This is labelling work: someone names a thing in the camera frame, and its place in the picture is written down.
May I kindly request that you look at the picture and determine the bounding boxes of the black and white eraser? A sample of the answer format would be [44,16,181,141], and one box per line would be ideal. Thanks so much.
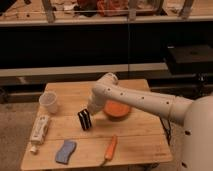
[78,109,92,131]

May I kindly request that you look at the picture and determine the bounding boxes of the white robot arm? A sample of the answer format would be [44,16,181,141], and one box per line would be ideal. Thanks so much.
[87,73,213,171]

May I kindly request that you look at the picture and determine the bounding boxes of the orange bowl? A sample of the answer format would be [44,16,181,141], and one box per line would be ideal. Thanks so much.
[103,100,131,119]

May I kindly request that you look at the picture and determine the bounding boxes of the orange carrot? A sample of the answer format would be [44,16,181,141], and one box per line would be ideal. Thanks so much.
[101,135,117,165]

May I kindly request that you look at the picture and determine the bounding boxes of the blue sponge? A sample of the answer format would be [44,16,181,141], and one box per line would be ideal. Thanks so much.
[55,140,77,164]

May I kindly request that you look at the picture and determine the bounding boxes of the clear plastic cup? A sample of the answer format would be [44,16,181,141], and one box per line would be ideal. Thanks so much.
[39,91,58,114]

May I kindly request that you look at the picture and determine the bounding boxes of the white tube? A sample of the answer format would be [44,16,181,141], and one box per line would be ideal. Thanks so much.
[30,115,50,155]

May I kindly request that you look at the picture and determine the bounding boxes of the black box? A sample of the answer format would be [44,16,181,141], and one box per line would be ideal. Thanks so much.
[166,45,213,74]

